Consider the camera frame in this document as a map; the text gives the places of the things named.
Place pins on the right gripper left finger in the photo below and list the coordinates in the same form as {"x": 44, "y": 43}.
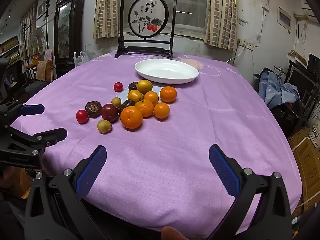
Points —
{"x": 68, "y": 190}

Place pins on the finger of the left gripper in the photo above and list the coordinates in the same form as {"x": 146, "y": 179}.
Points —
{"x": 15, "y": 109}
{"x": 45, "y": 136}

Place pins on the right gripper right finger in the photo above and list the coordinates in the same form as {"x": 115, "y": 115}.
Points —
{"x": 241, "y": 183}

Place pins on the red cherry tomato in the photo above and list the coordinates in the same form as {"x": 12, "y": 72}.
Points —
{"x": 82, "y": 116}
{"x": 118, "y": 87}

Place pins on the green jujube front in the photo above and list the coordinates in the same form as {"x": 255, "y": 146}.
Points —
{"x": 104, "y": 126}

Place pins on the green jujube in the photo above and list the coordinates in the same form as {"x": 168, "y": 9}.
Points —
{"x": 116, "y": 101}
{"x": 104, "y": 126}

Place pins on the dark brown water chestnut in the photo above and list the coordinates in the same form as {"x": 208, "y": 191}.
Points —
{"x": 93, "y": 109}

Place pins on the dark red plum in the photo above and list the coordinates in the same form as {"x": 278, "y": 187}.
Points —
{"x": 109, "y": 112}

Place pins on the large front mandarin orange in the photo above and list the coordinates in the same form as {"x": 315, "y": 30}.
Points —
{"x": 131, "y": 117}

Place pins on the red cherry tomato back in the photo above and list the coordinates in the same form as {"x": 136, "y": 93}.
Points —
{"x": 118, "y": 87}

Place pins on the orange mandarin with stem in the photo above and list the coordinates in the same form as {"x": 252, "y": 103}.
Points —
{"x": 146, "y": 108}

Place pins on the yellow persimmon front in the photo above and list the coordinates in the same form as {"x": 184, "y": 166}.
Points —
{"x": 135, "y": 95}

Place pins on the yellow persimmon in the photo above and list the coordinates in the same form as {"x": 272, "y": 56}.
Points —
{"x": 135, "y": 95}
{"x": 144, "y": 86}

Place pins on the dark chestnut back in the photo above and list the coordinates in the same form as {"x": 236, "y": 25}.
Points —
{"x": 132, "y": 86}

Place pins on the small smooth orange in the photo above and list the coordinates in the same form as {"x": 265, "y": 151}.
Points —
{"x": 161, "y": 110}

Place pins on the yellow persimmon back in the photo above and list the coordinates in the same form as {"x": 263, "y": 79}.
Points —
{"x": 144, "y": 86}

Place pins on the person's right hand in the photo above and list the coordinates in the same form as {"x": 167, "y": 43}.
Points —
{"x": 169, "y": 233}

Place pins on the electric standing fan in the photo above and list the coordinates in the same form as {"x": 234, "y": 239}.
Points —
{"x": 37, "y": 39}

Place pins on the white plastic bag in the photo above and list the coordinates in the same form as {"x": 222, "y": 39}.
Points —
{"x": 84, "y": 56}

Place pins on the white plastic bucket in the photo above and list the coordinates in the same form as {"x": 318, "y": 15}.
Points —
{"x": 314, "y": 134}

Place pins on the purple tablecloth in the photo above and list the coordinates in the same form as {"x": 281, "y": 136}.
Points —
{"x": 160, "y": 174}

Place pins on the blue clothes pile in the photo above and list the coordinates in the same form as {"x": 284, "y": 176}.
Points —
{"x": 274, "y": 92}

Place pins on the left beige checked curtain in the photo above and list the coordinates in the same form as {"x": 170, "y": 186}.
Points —
{"x": 105, "y": 19}

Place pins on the beige checked curtain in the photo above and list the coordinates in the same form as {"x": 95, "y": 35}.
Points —
{"x": 105, "y": 19}
{"x": 221, "y": 24}

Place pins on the dark wooden cabinet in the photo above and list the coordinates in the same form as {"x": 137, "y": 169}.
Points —
{"x": 67, "y": 34}

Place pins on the white oval plate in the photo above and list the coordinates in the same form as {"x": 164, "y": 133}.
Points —
{"x": 166, "y": 71}

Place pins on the framed persimmon painting screen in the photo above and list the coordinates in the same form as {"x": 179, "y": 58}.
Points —
{"x": 140, "y": 22}

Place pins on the right beige checked curtain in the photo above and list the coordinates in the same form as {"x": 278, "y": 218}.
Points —
{"x": 221, "y": 24}

